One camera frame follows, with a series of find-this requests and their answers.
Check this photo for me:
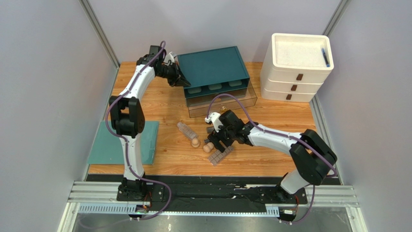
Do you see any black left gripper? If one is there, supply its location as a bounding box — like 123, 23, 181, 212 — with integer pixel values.
157, 61, 191, 87

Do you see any teal drawer cabinet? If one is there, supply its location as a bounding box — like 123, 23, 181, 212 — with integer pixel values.
177, 46, 250, 99

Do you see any clear plastic bottle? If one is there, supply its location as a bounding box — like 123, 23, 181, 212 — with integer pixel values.
177, 122, 198, 140

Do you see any liquid foundation bottle dark cap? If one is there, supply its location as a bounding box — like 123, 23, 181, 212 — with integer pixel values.
206, 127, 214, 134

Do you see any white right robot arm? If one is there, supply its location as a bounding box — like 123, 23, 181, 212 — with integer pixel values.
205, 110, 338, 194

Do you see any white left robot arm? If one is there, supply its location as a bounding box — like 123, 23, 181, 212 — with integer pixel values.
107, 52, 190, 199

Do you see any gourd-shaped beige makeup sponge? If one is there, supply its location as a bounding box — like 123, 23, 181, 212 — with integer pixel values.
203, 142, 214, 153

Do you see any round beige makeup sponge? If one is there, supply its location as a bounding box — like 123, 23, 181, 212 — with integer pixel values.
191, 138, 200, 148

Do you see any eyeshadow palette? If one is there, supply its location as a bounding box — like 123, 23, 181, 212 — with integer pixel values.
208, 146, 234, 166

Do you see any teal mat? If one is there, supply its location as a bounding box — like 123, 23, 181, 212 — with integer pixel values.
87, 120, 160, 166

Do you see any white three-drawer organizer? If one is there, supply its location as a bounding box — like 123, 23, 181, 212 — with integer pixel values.
260, 33, 334, 102

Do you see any blue pen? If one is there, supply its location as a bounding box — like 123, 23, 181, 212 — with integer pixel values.
321, 47, 330, 67

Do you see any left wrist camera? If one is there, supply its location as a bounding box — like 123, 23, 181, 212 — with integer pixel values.
163, 52, 177, 66

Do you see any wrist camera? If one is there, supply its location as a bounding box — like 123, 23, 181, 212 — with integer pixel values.
163, 52, 177, 66
205, 112, 223, 132

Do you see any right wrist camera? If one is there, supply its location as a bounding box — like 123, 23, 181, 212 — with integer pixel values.
205, 112, 223, 132

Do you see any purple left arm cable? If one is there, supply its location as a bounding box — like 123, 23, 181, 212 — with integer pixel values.
104, 40, 173, 221

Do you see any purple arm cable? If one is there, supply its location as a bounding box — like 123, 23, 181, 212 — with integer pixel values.
104, 40, 173, 221
206, 93, 338, 224

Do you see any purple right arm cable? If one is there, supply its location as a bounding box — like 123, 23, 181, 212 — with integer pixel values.
206, 93, 338, 224

